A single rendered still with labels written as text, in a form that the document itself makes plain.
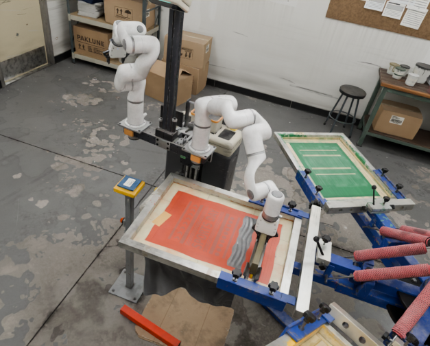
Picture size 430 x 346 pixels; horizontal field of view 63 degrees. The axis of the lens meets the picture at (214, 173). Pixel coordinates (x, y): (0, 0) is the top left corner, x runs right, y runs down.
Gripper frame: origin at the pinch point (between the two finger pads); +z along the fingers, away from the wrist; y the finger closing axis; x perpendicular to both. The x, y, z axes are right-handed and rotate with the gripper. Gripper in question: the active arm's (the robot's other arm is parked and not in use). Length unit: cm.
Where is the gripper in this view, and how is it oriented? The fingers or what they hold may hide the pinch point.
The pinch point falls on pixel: (262, 238)
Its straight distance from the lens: 175.9
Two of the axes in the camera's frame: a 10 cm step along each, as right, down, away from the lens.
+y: -9.4, -2.9, 1.7
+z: -1.4, 7.9, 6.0
